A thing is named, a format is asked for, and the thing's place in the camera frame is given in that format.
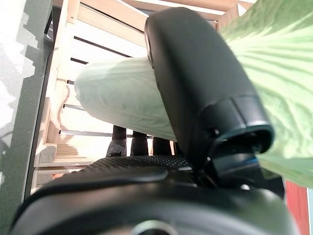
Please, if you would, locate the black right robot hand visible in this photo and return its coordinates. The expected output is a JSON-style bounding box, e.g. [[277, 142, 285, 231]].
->
[[9, 6, 301, 235]]

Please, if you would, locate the wooden slat crate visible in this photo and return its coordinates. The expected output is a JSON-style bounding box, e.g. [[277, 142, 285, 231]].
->
[[30, 0, 257, 194]]

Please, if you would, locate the green napa cabbage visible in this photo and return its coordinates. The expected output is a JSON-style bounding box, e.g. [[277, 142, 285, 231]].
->
[[74, 0, 313, 190]]

